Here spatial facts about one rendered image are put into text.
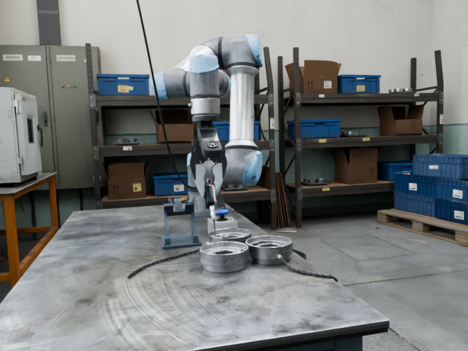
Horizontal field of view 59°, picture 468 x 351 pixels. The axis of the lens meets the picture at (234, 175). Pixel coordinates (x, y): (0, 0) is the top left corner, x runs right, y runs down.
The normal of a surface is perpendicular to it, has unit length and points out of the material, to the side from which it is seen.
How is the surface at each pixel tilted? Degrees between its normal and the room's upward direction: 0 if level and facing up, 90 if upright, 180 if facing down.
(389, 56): 90
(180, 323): 0
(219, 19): 90
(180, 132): 84
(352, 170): 90
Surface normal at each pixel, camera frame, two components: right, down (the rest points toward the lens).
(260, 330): -0.04, -0.99
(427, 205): -0.92, 0.07
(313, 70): 0.29, 0.15
